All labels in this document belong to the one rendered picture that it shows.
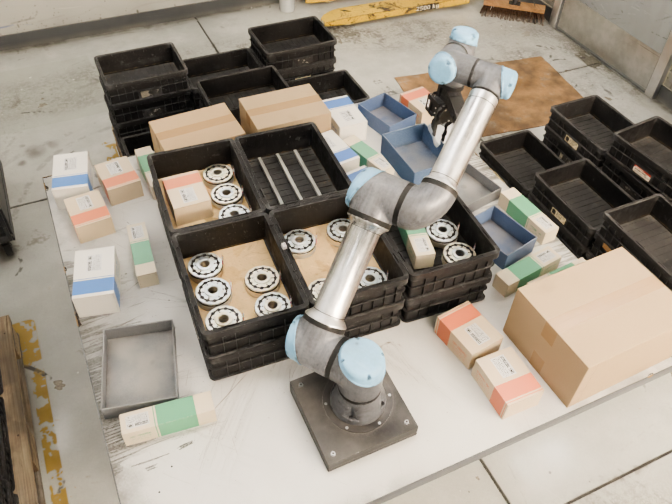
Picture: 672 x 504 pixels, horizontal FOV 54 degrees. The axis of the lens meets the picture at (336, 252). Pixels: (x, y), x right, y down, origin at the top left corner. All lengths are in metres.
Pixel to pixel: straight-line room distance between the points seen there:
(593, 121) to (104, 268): 2.55
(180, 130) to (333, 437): 1.29
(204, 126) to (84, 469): 1.33
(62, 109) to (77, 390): 2.03
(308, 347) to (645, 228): 1.71
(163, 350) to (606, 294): 1.29
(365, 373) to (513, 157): 2.08
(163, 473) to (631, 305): 1.35
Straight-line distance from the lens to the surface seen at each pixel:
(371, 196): 1.62
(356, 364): 1.61
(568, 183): 3.22
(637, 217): 2.97
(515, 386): 1.89
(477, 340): 1.95
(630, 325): 1.97
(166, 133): 2.50
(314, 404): 1.81
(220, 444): 1.82
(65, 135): 4.13
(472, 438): 1.87
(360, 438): 1.77
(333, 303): 1.64
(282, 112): 2.57
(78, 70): 4.71
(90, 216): 2.35
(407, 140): 2.07
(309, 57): 3.59
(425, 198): 1.60
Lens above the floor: 2.31
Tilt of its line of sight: 46 degrees down
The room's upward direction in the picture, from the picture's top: 3 degrees clockwise
